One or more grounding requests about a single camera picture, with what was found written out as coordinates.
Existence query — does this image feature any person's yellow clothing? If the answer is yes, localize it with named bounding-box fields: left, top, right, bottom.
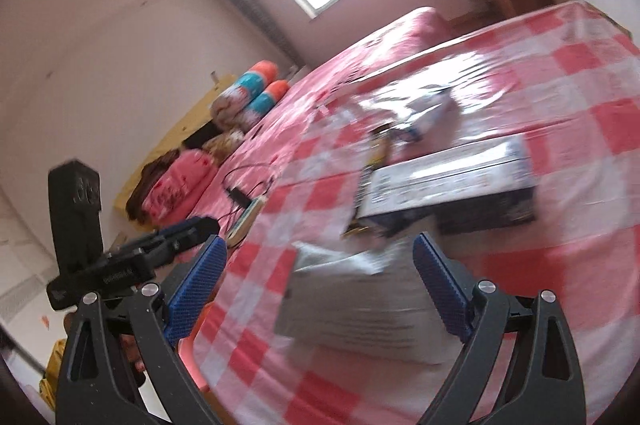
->
left=40, top=339, right=67, bottom=412

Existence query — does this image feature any brown cloth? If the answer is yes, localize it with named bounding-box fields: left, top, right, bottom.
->
left=125, top=152, right=181, bottom=223

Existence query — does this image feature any black cloth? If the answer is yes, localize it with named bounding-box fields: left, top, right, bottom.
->
left=182, top=125, right=221, bottom=150

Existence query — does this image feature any orange teal bolster pillow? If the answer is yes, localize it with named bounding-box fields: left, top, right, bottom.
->
left=240, top=80, right=291, bottom=130
left=210, top=60, right=278, bottom=126

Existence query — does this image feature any white blue packet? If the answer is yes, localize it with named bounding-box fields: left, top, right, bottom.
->
left=392, top=86, right=463, bottom=144

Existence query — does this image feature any white flat packet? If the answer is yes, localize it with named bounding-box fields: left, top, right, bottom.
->
left=227, top=197, right=266, bottom=248

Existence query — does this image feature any bed with pink sheet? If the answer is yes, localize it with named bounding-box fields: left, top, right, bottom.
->
left=115, top=7, right=451, bottom=251

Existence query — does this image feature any dark blue cardboard box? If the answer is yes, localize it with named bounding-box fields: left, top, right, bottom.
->
left=356, top=139, right=540, bottom=237

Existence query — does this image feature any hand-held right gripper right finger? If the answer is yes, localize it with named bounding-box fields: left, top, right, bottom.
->
left=412, top=232, right=587, bottom=425

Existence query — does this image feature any black charger cable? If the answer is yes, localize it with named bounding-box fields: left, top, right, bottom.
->
left=222, top=162, right=281, bottom=226

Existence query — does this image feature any yellow dark snack wrapper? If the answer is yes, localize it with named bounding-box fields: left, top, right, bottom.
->
left=364, top=127, right=393, bottom=173

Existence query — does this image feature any yellow headboard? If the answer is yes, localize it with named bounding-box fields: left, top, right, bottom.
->
left=114, top=75, right=236, bottom=218

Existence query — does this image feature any grey silver foil bag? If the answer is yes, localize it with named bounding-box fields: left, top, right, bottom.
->
left=274, top=241, right=443, bottom=365

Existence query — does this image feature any pink folded garment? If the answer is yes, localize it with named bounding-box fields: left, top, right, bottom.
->
left=142, top=150, right=218, bottom=226

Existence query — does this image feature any pink white checkered tablecloth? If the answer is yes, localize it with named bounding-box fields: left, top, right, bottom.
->
left=192, top=0, right=640, bottom=425

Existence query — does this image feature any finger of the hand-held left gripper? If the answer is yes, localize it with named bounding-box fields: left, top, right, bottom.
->
left=164, top=216, right=221, bottom=243
left=149, top=232, right=212, bottom=267

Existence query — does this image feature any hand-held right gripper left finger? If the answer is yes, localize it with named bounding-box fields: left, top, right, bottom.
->
left=56, top=235, right=226, bottom=425

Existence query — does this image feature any white wall radiator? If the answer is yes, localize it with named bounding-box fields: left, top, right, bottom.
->
left=207, top=0, right=311, bottom=78

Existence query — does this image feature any beige floral pillow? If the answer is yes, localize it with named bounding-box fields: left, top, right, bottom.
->
left=202, top=131, right=246, bottom=166

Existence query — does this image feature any pink plastic stool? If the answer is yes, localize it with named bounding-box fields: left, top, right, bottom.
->
left=177, top=339, right=212, bottom=392

